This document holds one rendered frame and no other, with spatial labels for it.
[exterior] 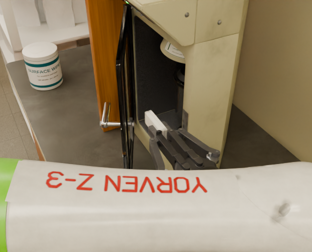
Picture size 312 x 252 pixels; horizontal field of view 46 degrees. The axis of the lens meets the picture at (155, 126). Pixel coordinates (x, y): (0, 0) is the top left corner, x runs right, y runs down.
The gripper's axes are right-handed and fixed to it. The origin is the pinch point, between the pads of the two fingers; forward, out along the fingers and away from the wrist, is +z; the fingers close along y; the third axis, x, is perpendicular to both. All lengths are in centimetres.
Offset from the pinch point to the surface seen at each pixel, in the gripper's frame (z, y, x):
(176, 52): 16.0, -13.6, -5.3
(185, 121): 6.4, -11.1, 7.6
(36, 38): 128, 1, 37
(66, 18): 133, -17, 32
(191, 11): 5.2, -9.9, -19.9
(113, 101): 41.7, -6.3, 23.1
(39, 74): 76, 10, 27
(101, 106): 41.7, -2.1, 23.7
